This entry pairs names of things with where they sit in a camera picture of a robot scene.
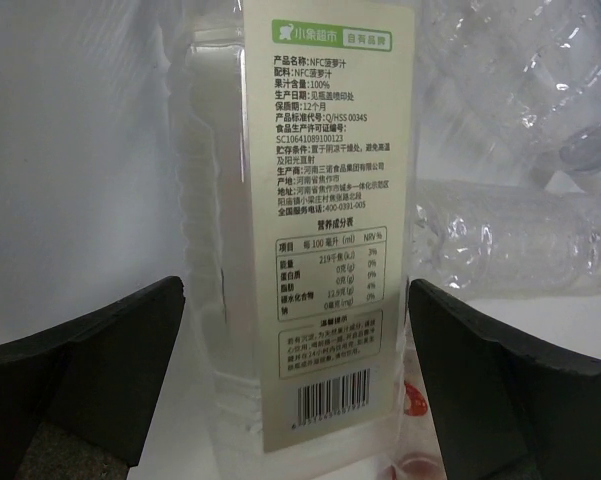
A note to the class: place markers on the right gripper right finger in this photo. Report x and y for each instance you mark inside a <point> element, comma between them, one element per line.
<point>505,404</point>

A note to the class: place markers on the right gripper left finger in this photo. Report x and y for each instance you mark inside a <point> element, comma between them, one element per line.
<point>77,399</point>

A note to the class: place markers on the square bottle beige label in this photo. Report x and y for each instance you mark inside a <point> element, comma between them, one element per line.
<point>293,127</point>

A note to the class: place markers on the clear crushed bottle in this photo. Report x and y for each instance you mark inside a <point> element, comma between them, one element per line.
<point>479,241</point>

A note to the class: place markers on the red cap dirty bottle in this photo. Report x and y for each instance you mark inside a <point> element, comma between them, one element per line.
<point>416,455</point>

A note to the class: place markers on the clear bottle middle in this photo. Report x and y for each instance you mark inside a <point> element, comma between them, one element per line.
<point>531,71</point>

